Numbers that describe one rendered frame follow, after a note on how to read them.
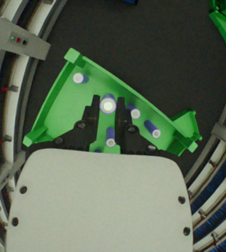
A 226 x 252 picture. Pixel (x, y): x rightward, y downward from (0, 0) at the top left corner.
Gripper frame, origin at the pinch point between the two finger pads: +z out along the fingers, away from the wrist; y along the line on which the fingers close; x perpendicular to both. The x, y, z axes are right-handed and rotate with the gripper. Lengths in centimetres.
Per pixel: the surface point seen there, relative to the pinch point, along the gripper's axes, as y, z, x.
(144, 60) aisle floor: 17, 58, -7
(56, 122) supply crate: -11.4, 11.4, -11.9
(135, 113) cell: 4.7, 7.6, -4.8
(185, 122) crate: 48, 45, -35
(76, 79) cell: -5.4, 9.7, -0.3
